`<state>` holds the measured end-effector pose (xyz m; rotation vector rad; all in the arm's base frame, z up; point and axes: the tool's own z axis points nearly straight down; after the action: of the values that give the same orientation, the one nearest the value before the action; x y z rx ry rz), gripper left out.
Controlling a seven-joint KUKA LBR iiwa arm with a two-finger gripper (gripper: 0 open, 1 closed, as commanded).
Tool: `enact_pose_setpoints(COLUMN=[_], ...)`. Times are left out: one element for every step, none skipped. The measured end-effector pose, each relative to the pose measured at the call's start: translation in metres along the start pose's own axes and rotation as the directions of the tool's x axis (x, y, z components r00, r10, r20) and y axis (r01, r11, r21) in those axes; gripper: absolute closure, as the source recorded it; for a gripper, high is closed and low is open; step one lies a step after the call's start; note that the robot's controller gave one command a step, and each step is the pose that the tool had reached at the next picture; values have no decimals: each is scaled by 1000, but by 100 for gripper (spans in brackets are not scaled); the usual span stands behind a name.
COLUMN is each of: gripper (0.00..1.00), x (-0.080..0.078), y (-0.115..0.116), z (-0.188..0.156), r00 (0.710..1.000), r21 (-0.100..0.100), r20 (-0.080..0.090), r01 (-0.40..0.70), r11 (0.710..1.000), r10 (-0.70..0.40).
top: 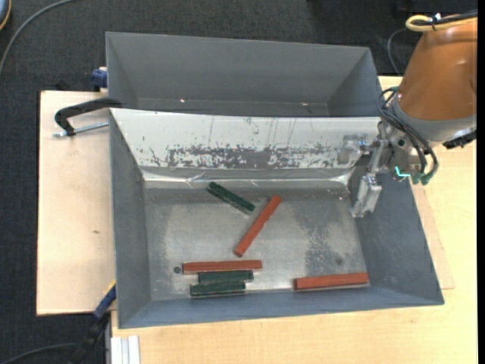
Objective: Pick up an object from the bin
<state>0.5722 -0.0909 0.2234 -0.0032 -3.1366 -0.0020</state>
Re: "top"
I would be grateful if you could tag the grey metal bin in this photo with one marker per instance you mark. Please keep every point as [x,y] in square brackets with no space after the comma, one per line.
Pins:
[235,237]

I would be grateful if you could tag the dark green flat block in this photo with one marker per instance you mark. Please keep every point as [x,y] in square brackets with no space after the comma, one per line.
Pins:
[231,198]
[225,277]
[218,289]

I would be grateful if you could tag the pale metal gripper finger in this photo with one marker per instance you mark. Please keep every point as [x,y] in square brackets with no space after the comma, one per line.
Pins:
[360,200]
[373,197]

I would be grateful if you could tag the red-brown flat block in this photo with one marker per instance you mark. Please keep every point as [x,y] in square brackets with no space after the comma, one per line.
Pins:
[330,281]
[258,225]
[221,266]

